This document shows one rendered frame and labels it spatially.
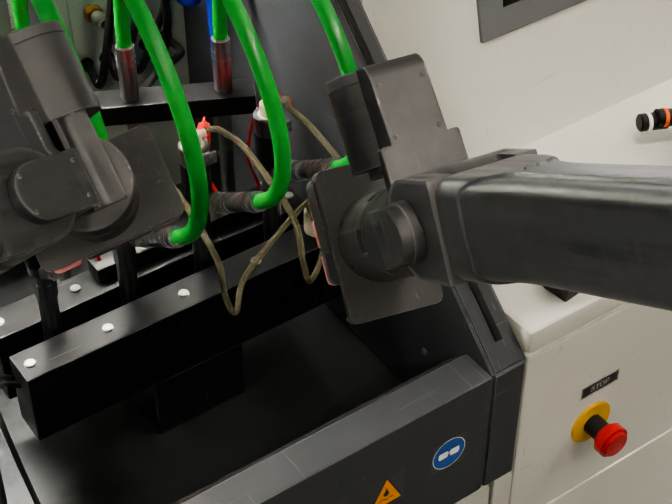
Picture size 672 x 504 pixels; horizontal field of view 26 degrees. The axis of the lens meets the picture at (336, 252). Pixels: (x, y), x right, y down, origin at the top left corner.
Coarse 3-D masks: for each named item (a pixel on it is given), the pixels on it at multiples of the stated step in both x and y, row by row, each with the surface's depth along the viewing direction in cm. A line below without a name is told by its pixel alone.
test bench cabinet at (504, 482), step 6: (510, 474) 145; (498, 480) 144; (504, 480) 145; (510, 480) 145; (492, 486) 144; (498, 486) 145; (504, 486) 145; (510, 486) 146; (492, 492) 145; (498, 492) 145; (504, 492) 146; (492, 498) 146; (498, 498) 146; (504, 498) 147
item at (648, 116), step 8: (648, 112) 152; (656, 112) 151; (664, 112) 151; (640, 120) 151; (648, 120) 151; (656, 120) 151; (664, 120) 151; (640, 128) 152; (648, 128) 151; (656, 128) 152; (664, 128) 152
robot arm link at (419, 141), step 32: (384, 64) 83; (416, 64) 83; (352, 96) 84; (384, 96) 82; (416, 96) 83; (352, 128) 85; (384, 128) 83; (416, 128) 83; (352, 160) 86; (384, 160) 82; (416, 160) 83; (448, 160) 83; (384, 224) 78; (416, 224) 77; (384, 256) 80; (416, 256) 78
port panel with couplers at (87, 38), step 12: (72, 0) 148; (84, 0) 149; (96, 0) 150; (156, 0) 155; (72, 12) 149; (84, 12) 150; (96, 12) 149; (156, 12) 156; (180, 12) 157; (72, 24) 150; (84, 24) 151; (96, 24) 149; (72, 36) 151; (84, 36) 152; (96, 36) 153; (84, 48) 153; (96, 48) 154
